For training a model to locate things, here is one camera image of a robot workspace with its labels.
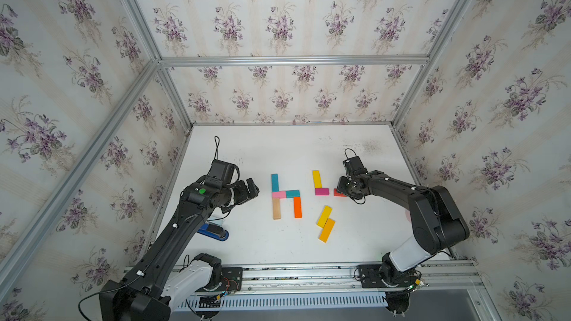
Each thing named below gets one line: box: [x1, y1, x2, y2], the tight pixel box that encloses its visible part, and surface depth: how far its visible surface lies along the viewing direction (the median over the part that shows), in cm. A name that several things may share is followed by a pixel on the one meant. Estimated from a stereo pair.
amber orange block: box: [318, 217, 337, 243], surface depth 86 cm
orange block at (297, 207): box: [293, 196, 303, 219], surface depth 90 cm
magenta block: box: [314, 187, 330, 196], surface depth 95 cm
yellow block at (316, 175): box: [312, 170, 323, 189], surface depth 100 cm
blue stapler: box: [196, 222, 229, 242], surface depth 83 cm
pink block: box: [272, 191, 287, 199], surface depth 95 cm
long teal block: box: [271, 173, 279, 192], surface depth 98 cm
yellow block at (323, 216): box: [315, 205, 333, 229], surface depth 90 cm
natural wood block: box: [272, 198, 282, 220], surface depth 91 cm
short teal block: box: [285, 189, 301, 199], surface depth 95 cm
